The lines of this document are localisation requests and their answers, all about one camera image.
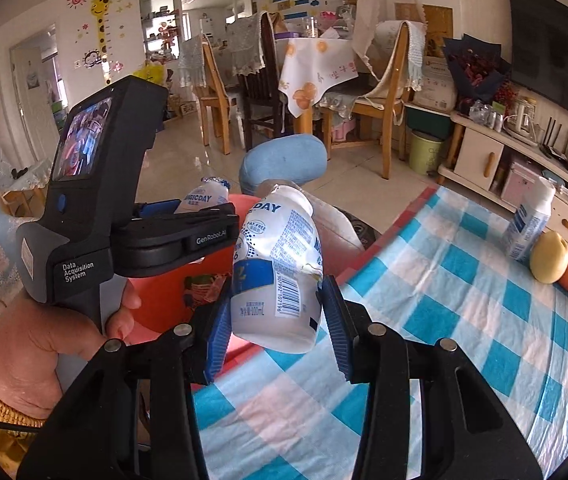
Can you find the owl print mat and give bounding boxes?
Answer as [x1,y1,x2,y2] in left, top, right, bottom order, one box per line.
[339,207,382,251]

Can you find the yellow red snack bag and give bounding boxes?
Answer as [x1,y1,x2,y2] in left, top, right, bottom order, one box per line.
[184,272,229,311]

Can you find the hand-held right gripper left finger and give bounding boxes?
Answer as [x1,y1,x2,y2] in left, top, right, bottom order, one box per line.
[16,275,235,480]

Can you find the black router with antennas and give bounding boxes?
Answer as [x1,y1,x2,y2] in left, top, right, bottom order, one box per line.
[538,117,568,161]

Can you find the wooden chair with lace cover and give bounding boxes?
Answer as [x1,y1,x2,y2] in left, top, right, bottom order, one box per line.
[324,20,427,181]

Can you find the teal storage box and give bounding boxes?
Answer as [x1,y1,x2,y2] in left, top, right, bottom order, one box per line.
[406,107,452,141]

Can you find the yellow pear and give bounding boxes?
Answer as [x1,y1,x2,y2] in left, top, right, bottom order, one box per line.
[530,230,568,285]

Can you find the cream television cabinet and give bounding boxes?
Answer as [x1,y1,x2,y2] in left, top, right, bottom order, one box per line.
[436,110,568,251]

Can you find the red plastic bin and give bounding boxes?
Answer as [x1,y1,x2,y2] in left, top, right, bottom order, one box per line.
[126,190,275,366]

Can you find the light wooden chair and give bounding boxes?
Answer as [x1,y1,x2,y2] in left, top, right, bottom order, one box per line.
[191,35,245,156]

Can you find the giraffe height wall sticker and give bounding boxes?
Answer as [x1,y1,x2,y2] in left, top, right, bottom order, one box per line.
[89,0,120,86]

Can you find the glass electric kettle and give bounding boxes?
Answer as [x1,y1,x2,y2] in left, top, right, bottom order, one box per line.
[506,95,539,136]

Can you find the blue cushion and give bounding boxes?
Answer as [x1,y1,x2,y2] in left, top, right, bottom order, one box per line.
[239,135,329,196]

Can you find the blue checkered tablecloth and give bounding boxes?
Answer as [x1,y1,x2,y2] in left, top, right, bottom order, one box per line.
[191,185,568,480]

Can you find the light green waste bin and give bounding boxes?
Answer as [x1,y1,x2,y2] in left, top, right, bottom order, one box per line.
[408,130,445,176]

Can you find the person's left hand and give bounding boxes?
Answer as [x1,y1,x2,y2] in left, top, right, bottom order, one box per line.
[0,280,142,421]

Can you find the tall white plastic bottle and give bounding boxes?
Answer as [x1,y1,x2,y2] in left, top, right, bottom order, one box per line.
[501,177,557,263]

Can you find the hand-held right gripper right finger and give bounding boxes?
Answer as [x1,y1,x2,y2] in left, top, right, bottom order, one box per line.
[316,275,544,480]

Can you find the orange print table cover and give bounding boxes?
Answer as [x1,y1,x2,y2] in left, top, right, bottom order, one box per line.
[278,37,359,118]

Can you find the dark wooden chair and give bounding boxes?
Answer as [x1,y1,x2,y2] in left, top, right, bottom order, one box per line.
[236,10,289,153]

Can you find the dark blue flower bouquet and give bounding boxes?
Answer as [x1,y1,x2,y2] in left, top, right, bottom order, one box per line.
[441,35,512,111]

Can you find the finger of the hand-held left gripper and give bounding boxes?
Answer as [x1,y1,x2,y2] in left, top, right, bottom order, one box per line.
[139,201,182,218]
[114,203,239,278]

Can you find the pink storage box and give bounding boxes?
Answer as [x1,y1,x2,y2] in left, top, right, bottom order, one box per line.
[501,157,544,206]

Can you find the black television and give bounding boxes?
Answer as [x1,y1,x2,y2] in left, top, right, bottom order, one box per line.
[506,0,568,136]

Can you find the side table with lace cloth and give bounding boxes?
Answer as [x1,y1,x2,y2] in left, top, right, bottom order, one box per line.
[0,137,52,211]

